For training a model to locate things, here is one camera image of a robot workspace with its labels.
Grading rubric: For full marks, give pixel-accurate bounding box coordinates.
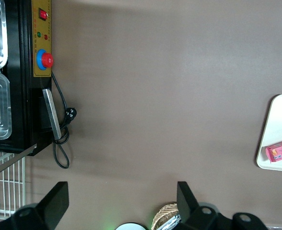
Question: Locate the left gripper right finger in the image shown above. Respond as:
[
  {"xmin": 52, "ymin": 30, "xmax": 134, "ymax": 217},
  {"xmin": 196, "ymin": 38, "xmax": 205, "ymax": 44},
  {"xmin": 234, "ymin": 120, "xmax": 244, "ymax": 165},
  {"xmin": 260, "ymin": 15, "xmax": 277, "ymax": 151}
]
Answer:
[{"xmin": 176, "ymin": 181, "xmax": 269, "ymax": 230}]

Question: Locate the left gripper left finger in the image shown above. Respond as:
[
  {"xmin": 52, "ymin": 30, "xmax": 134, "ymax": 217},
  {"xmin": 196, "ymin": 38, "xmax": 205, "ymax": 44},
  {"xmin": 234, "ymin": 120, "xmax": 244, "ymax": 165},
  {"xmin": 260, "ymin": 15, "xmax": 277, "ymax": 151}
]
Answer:
[{"xmin": 0, "ymin": 181, "xmax": 70, "ymax": 230}]

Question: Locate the aluminium foil tray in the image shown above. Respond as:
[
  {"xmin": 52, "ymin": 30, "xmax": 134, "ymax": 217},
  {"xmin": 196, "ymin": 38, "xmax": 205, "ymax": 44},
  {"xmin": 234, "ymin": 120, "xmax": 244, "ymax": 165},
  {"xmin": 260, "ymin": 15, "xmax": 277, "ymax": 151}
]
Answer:
[{"xmin": 162, "ymin": 214, "xmax": 182, "ymax": 230}]

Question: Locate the cream plastic tray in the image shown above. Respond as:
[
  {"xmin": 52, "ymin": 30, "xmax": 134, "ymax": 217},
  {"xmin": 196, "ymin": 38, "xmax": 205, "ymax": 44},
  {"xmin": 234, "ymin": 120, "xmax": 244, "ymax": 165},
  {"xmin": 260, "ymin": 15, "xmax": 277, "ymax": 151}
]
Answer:
[{"xmin": 256, "ymin": 94, "xmax": 282, "ymax": 173}]

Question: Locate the light tan wicker basket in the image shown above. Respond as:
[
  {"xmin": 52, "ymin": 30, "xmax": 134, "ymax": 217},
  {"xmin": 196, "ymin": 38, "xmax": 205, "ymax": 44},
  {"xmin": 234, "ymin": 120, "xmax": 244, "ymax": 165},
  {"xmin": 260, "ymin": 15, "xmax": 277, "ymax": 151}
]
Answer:
[{"xmin": 151, "ymin": 202, "xmax": 180, "ymax": 230}]

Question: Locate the grey metal bar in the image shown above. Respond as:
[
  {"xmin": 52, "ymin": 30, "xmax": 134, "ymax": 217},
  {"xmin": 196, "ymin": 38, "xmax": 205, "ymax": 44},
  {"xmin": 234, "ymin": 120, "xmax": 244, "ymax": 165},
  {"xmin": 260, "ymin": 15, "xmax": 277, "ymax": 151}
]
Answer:
[{"xmin": 0, "ymin": 143, "xmax": 38, "ymax": 181}]

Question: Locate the pink snack pack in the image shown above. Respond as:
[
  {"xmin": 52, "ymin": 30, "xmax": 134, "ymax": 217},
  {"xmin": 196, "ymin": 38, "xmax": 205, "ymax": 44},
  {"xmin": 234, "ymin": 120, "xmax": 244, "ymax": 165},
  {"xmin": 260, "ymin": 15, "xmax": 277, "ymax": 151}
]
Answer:
[{"xmin": 265, "ymin": 138, "xmax": 282, "ymax": 165}]

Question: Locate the brown table cover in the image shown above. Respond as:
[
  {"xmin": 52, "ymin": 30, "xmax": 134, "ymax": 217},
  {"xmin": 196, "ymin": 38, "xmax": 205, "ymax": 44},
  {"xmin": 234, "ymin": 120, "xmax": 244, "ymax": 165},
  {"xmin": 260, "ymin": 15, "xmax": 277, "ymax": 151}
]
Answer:
[{"xmin": 0, "ymin": 0, "xmax": 282, "ymax": 230}]

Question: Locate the black sealing machine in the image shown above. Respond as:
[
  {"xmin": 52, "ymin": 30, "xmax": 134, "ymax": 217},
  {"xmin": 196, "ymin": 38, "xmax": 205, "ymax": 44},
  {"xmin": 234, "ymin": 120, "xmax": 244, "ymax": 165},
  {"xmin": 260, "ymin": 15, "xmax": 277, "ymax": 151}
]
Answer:
[{"xmin": 0, "ymin": 0, "xmax": 53, "ymax": 157}]

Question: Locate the red round button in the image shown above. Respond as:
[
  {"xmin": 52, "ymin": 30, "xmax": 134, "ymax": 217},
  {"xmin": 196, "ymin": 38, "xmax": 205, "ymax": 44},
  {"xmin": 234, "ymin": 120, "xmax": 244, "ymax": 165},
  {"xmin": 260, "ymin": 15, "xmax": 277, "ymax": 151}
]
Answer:
[{"xmin": 36, "ymin": 49, "xmax": 54, "ymax": 71}]

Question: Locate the yellow control panel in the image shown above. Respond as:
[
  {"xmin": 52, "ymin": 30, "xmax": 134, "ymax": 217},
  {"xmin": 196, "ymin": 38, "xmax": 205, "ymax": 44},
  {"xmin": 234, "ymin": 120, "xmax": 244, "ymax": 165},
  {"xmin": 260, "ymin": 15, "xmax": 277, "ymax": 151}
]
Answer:
[{"xmin": 32, "ymin": 0, "xmax": 52, "ymax": 78}]

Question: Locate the silver handle bar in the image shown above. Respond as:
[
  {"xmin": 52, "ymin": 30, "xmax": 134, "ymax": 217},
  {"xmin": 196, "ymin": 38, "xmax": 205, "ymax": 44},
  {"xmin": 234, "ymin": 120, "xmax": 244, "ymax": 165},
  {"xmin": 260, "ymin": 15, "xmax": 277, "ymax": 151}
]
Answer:
[{"xmin": 42, "ymin": 88, "xmax": 62, "ymax": 140}]

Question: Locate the black power cable with plug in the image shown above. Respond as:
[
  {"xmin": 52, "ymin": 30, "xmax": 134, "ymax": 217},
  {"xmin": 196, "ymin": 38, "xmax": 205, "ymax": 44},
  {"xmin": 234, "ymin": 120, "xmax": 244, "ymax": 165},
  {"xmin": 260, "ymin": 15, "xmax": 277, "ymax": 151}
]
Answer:
[{"xmin": 50, "ymin": 71, "xmax": 78, "ymax": 169}]

